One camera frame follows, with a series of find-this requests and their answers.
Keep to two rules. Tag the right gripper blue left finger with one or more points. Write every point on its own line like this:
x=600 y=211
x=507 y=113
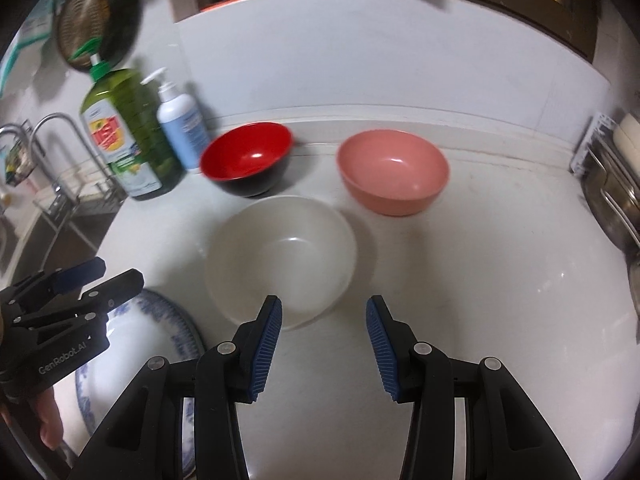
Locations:
x=256 y=341

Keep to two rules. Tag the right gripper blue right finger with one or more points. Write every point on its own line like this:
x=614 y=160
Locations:
x=392 y=343

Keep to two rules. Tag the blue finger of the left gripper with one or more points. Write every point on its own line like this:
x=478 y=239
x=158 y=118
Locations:
x=112 y=293
x=76 y=277

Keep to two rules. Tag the large blue floral plate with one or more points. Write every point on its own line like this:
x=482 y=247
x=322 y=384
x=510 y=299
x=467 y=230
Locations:
x=145 y=326

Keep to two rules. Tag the white bowl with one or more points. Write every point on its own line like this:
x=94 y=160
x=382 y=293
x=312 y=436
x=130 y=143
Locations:
x=296 y=248

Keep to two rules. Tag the pink bowl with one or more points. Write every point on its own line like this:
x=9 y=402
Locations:
x=391 y=172

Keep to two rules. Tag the red and black bowl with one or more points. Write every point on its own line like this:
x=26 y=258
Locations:
x=248 y=160

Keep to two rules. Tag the tall chrome kitchen faucet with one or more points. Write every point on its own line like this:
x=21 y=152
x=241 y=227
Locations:
x=19 y=132

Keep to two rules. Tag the person's left hand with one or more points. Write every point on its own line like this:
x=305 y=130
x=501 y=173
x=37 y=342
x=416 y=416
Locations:
x=50 y=422

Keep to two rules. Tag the stainless steel sink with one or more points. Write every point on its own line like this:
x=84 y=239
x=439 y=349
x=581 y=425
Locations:
x=45 y=248

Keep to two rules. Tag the small chrome water faucet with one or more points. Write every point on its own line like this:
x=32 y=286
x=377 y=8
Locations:
x=67 y=159

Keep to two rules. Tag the green dish soap bottle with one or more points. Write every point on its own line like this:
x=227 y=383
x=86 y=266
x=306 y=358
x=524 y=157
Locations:
x=119 y=115

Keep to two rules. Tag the white blue pump bottle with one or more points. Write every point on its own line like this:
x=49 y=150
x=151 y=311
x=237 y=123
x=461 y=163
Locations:
x=181 y=121

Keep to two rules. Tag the paper towel pack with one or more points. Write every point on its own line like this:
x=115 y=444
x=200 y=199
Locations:
x=24 y=56

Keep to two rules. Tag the lower stainless steel pot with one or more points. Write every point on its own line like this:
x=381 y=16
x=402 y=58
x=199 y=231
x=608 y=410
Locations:
x=634 y=281

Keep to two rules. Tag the stainless steel pot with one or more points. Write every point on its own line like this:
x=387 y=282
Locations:
x=611 y=206
x=634 y=281

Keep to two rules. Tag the black frying pan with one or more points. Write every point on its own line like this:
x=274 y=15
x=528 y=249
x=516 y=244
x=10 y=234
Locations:
x=114 y=22

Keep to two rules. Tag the upper stainless steel pot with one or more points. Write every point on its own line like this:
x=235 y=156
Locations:
x=611 y=206

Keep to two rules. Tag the white metal pot rack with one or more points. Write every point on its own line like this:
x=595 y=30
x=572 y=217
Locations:
x=597 y=140

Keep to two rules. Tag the white pot with glass lid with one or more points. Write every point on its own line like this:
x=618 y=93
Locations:
x=626 y=137

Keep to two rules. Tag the wire sponge basket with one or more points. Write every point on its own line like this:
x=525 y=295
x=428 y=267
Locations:
x=17 y=166

